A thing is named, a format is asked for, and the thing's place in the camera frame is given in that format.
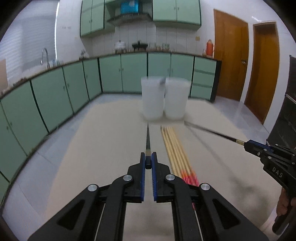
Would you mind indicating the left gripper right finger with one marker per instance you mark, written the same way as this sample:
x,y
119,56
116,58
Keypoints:
x,y
199,212

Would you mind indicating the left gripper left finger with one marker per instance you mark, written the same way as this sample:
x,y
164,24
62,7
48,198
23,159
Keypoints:
x,y
97,213

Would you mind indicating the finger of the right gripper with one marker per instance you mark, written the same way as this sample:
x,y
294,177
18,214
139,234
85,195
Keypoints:
x,y
256,148

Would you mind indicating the black chopstick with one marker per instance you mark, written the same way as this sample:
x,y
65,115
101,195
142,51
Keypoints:
x,y
148,151
237,141

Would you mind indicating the white double utensil holder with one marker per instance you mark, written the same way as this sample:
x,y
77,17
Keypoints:
x,y
168,99

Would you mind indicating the plain wooden chopstick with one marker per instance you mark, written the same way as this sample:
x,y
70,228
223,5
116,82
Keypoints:
x,y
170,152

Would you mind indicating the right hand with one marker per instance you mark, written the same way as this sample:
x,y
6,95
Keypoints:
x,y
283,203

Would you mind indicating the black appliance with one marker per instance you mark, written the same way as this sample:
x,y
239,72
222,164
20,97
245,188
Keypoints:
x,y
283,132

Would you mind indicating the wooden door right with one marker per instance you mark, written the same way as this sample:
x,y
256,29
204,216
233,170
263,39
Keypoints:
x,y
265,68

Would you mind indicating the wooden door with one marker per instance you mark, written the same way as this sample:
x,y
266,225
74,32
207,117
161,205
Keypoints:
x,y
265,68
232,49

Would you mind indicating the wooden door left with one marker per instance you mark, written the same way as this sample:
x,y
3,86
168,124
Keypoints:
x,y
232,49

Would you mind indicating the orange thermos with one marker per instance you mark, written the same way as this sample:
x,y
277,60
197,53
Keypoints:
x,y
209,48

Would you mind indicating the green lower cabinets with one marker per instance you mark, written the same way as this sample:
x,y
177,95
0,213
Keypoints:
x,y
36,106

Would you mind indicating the green cabinets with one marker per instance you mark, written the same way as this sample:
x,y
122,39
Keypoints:
x,y
175,14
36,106

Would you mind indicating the metal faucet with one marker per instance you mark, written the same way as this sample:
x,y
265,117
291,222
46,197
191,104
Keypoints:
x,y
45,54

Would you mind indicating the cardboard box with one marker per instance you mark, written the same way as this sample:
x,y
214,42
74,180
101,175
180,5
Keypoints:
x,y
3,76

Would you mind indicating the kettle on counter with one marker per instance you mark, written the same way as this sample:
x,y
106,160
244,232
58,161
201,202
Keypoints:
x,y
83,55

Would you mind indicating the black wok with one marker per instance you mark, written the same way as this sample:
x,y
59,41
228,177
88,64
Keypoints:
x,y
139,46

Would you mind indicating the white pot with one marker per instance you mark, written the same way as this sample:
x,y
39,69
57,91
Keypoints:
x,y
120,47

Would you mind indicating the black range hood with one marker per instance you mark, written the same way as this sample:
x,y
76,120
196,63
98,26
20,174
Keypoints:
x,y
129,18

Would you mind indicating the blue box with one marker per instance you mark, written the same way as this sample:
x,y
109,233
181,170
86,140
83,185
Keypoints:
x,y
127,7

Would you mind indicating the window blind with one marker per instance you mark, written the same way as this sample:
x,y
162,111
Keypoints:
x,y
32,30

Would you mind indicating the green upper cabinets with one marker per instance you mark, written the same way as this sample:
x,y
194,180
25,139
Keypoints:
x,y
175,14

